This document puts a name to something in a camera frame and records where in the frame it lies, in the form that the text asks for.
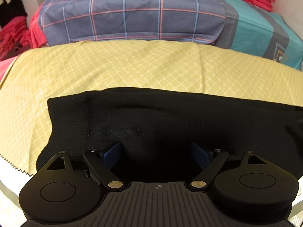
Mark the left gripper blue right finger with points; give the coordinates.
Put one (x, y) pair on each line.
(202, 157)

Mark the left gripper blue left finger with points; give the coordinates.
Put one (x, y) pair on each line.
(113, 152)

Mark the black pants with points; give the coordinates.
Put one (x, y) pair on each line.
(160, 128)

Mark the yellow patterned bed cover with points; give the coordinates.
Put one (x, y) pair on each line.
(40, 74)

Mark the teal and grey bedsheet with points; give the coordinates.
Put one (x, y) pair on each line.
(252, 30)

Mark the pink bed sheet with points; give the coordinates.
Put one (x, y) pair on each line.
(5, 67)

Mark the blue plaid folded quilt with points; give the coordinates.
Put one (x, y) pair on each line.
(68, 21)

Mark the red cloth pile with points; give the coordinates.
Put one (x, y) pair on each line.
(17, 37)

